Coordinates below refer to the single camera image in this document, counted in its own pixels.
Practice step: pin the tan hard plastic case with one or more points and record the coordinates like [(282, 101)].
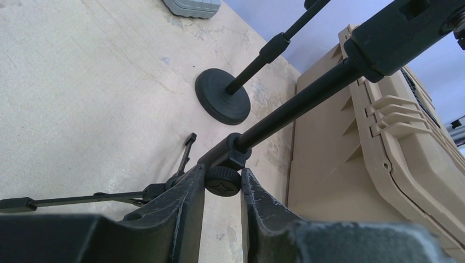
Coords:
[(377, 152)]

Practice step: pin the black round base clip stand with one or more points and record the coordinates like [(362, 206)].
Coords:
[(223, 96)]

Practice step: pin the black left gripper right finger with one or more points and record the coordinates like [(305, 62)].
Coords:
[(272, 233)]

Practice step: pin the aluminium frame rail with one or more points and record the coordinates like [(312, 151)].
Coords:
[(456, 131)]

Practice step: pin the black tripod shock mount stand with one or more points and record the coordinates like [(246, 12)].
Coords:
[(377, 48)]

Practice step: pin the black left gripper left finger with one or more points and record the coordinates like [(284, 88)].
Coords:
[(167, 229)]

